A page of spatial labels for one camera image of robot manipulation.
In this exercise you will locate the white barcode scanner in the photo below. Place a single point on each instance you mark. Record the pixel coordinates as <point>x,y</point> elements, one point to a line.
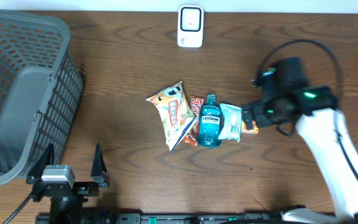
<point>190,26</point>

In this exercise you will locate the mint green wet wipes pack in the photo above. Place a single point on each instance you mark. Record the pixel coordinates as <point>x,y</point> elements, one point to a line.
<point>232,122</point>

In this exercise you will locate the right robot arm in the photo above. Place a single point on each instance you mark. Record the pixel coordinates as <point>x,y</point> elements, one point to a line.
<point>319,121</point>

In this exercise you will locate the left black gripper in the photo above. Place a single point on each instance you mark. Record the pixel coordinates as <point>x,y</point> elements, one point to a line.
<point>100,177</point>

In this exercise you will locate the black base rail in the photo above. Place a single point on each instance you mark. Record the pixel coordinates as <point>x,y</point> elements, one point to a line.
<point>135,218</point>

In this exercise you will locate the red Top chocolate bar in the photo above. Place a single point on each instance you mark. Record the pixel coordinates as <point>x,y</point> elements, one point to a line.
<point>196,102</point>

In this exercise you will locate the blue Listerine mouthwash bottle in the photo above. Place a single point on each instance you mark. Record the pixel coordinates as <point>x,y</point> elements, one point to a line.
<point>210,122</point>

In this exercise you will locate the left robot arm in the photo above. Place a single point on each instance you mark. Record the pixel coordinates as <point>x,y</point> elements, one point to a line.
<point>69,210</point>

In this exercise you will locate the grey plastic shopping basket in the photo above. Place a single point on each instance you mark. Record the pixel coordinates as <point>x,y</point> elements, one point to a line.
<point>40,90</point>

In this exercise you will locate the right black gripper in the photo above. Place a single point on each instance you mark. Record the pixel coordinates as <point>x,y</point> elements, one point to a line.
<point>259,117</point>

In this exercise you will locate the beige snack bag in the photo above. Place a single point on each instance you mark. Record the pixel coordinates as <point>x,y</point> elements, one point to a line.
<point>176,115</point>

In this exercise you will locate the orange Kleenex tissue pack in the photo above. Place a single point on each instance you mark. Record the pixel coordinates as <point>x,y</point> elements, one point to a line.
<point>249,129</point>

